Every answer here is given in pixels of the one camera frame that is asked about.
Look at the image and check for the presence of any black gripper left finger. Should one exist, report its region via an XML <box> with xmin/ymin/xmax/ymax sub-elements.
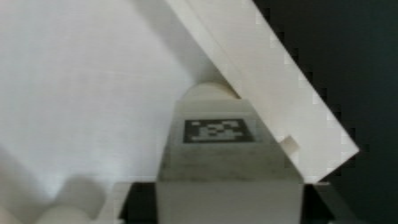
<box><xmin>99</xmin><ymin>182</ymin><xmax>158</xmax><ymax>224</ymax></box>

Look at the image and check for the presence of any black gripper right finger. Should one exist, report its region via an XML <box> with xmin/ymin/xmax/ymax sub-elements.
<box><xmin>300</xmin><ymin>182</ymin><xmax>367</xmax><ymax>224</ymax></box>

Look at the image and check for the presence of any white table leg with tag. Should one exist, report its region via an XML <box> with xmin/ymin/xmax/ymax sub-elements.
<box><xmin>156</xmin><ymin>83</ymin><xmax>303</xmax><ymax>224</ymax></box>

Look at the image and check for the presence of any white square table top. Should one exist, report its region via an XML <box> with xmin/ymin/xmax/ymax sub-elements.
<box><xmin>0</xmin><ymin>0</ymin><xmax>358</xmax><ymax>224</ymax></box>

